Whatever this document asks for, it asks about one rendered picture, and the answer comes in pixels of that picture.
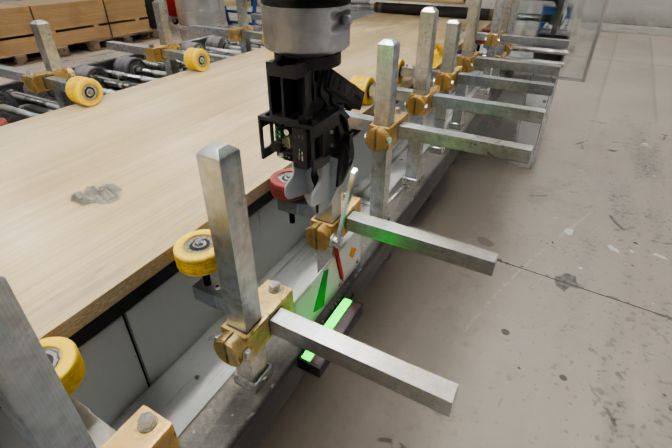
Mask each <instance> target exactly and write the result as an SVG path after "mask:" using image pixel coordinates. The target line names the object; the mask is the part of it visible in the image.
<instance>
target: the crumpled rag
mask: <svg viewBox="0 0 672 448"><path fill-rule="evenodd" d="M120 190H122V188H121V187H119V186H117V185H116V184H114V183H105V184H104V185H102V186H99V187H98V188H96V187H95V186H94V185H93V186H87V187H86V188H85V190H84V192H81V191H79V192H77V193H73V194H72V195H71V199H70V201H74V202H78V203H80V204H83V205H85V204H87V203H88V204H89V203H90V202H91V203H97V204H101V205H102V204H109V203H111V202H113V201H114V200H116V199H120V197H121V196H119V195H118V194H116V193H117V192H118V191H120Z"/></svg>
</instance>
